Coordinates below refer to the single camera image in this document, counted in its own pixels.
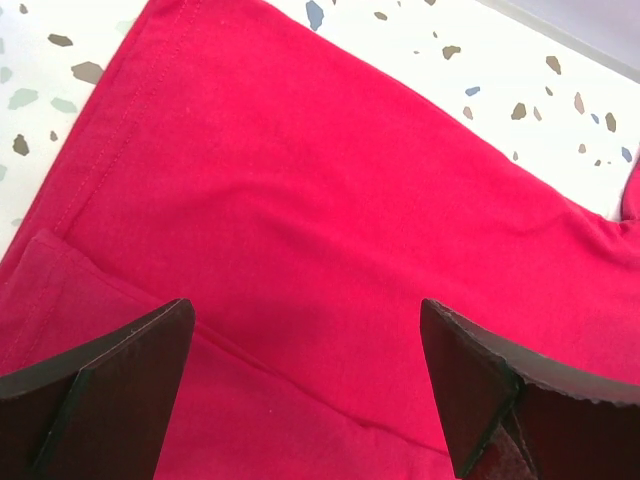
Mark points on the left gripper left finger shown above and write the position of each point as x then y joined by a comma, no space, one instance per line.
102,409

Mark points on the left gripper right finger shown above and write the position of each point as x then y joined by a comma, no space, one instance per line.
510,413

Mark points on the pink t shirt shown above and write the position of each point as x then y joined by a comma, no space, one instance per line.
306,205

